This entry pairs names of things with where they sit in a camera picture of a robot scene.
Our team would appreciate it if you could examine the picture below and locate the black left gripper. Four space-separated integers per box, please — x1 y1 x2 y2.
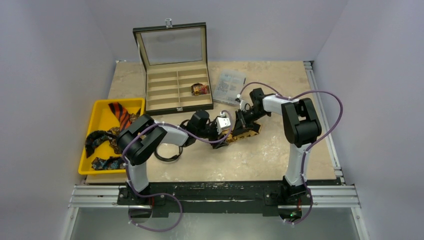
195 116 228 148

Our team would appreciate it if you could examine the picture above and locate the cream insect print tie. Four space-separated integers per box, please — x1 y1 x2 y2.
225 122 262 144

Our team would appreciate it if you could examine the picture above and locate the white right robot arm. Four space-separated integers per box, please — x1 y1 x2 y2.
231 88 322 204

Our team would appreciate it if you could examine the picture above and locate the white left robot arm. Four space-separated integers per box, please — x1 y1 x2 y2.
116 110 234 205

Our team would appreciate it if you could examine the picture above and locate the clear plastic organiser box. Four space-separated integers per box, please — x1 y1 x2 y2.
212 69 247 106

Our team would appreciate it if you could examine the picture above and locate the rolled colourful tie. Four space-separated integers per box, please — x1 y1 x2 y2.
190 82 210 96

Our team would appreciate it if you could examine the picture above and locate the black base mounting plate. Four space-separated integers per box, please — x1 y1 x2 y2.
117 180 314 220

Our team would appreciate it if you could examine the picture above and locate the black compartment tie box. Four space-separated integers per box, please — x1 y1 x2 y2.
132 18 214 116

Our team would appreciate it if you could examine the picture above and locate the orange navy striped tie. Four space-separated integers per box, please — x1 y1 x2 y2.
108 102 131 131

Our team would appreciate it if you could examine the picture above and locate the grey floral tie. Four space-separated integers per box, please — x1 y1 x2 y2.
108 109 141 155

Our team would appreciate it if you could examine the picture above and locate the dark patterned tie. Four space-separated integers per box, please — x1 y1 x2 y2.
84 127 125 171

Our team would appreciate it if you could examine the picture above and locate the yellow plastic bin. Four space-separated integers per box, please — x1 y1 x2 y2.
78 98 146 175

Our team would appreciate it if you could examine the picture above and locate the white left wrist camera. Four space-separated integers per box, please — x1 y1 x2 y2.
215 112 231 134

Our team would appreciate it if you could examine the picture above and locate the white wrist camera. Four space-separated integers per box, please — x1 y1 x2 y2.
235 94 250 112
215 112 231 134

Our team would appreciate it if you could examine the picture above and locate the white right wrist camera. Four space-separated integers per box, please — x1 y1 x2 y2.
235 94 250 112

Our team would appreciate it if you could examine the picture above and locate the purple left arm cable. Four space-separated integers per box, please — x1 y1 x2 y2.
120 109 234 233

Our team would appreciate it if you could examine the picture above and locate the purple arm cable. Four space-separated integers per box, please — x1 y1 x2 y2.
236 81 344 226
120 109 234 233

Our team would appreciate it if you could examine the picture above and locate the black coiled cable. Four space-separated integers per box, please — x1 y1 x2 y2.
153 124 191 163

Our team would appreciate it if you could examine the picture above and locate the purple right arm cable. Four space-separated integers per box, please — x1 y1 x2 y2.
236 81 344 226

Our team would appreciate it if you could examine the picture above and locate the aluminium frame rail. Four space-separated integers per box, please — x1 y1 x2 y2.
61 61 368 240

